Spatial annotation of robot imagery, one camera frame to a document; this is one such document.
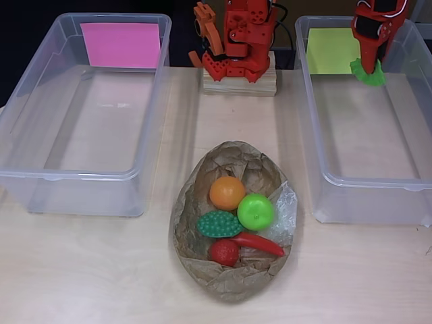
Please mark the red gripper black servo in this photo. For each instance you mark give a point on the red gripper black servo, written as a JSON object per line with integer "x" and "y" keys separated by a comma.
{"x": 368, "y": 48}

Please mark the light green toy lettuce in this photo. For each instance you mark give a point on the light green toy lettuce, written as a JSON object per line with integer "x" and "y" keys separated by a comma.
{"x": 373, "y": 79}

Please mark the light green toy apple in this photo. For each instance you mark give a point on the light green toy apple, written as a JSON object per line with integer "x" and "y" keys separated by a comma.
{"x": 256, "y": 212}

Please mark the orange toy fruit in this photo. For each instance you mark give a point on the orange toy fruit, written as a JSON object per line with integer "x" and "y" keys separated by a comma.
{"x": 227, "y": 193}

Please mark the red toy chili pepper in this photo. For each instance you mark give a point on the red toy chili pepper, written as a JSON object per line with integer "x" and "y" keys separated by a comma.
{"x": 260, "y": 243}

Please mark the dark green bumpy toy vegetable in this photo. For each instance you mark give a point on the dark green bumpy toy vegetable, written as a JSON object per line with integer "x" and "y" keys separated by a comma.
{"x": 217, "y": 224}

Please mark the red toy strawberry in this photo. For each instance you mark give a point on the red toy strawberry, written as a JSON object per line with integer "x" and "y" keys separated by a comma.
{"x": 222, "y": 253}

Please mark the red printed robot arm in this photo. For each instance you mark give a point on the red printed robot arm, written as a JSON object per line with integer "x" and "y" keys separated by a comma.
{"x": 243, "y": 40}

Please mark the orange printed robot arm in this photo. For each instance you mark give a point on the orange printed robot arm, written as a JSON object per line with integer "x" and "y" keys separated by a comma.
{"x": 206, "y": 20}

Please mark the clear plastic bin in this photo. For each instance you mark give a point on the clear plastic bin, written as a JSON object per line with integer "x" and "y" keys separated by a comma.
{"x": 84, "y": 135}
{"x": 364, "y": 141}

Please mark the yellow paper note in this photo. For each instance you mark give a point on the yellow paper note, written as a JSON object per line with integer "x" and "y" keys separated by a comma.
{"x": 330, "y": 50}

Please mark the wooden base block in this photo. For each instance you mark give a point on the wooden base block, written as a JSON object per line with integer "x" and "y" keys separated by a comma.
{"x": 236, "y": 88}

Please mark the pink paper note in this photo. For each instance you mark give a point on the pink paper note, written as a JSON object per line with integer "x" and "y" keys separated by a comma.
{"x": 121, "y": 45}

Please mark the crumpled brown paper bag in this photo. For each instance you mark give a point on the crumpled brown paper bag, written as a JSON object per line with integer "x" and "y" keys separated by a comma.
{"x": 229, "y": 283}

